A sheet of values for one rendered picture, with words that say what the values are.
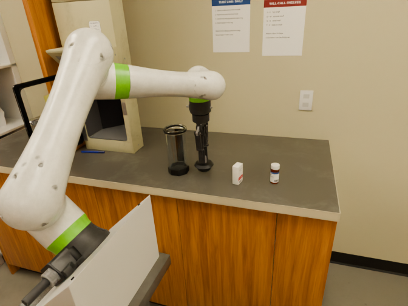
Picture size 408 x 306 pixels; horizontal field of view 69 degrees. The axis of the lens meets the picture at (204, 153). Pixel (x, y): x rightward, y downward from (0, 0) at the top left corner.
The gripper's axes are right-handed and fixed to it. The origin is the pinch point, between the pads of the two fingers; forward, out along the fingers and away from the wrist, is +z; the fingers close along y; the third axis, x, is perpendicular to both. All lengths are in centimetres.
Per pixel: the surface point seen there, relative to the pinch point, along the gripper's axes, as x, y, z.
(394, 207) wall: 100, -57, 53
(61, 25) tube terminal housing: -74, -12, -57
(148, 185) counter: -21.5, 15.9, 10.2
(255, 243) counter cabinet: 27.6, 13.7, 34.7
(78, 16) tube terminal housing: -63, -12, -61
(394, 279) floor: 110, -52, 105
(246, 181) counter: 20.7, 1.9, 10.4
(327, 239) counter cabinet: 56, 13, 26
